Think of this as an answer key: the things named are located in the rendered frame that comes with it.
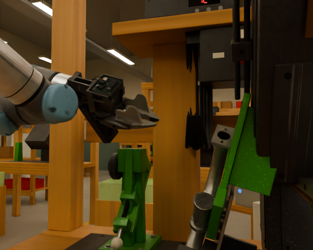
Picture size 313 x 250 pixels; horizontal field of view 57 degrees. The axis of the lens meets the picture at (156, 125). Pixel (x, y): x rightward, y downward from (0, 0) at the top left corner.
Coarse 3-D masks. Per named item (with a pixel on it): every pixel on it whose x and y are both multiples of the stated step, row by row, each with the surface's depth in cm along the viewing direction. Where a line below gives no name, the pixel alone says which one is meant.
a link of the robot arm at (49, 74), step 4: (36, 68) 69; (40, 68) 69; (44, 68) 69; (40, 72) 68; (44, 72) 68; (48, 72) 68; (52, 72) 68; (56, 72) 68; (60, 72) 69; (44, 76) 67; (48, 76) 67; (52, 76) 67
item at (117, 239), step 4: (120, 228) 71; (120, 232) 71; (116, 236) 70; (120, 236) 70; (112, 240) 69; (116, 240) 69; (120, 240) 69; (112, 244) 68; (116, 244) 68; (120, 244) 68; (116, 248) 68; (120, 248) 69
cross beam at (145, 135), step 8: (144, 120) 103; (216, 120) 96; (224, 120) 95; (232, 120) 95; (88, 128) 109; (144, 128) 103; (152, 128) 102; (88, 136) 109; (96, 136) 108; (120, 136) 105; (128, 136) 104; (136, 136) 103; (144, 136) 103; (152, 136) 102
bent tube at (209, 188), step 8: (216, 128) 60; (224, 128) 60; (232, 128) 60; (216, 136) 58; (224, 136) 61; (232, 136) 58; (216, 144) 57; (224, 144) 57; (216, 152) 61; (224, 152) 60; (216, 160) 62; (224, 160) 62; (216, 168) 64; (208, 176) 65; (216, 176) 64; (208, 184) 65; (216, 184) 64; (208, 192) 64; (192, 232) 57; (192, 240) 55; (200, 240) 56; (200, 248) 55
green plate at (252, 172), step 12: (240, 108) 49; (252, 108) 50; (240, 120) 49; (252, 120) 50; (240, 132) 49; (252, 132) 50; (240, 144) 50; (252, 144) 50; (228, 156) 49; (240, 156) 50; (252, 156) 50; (228, 168) 49; (240, 168) 50; (252, 168) 49; (264, 168) 49; (276, 168) 48; (228, 180) 49; (240, 180) 50; (252, 180) 49; (264, 180) 49; (264, 192) 49
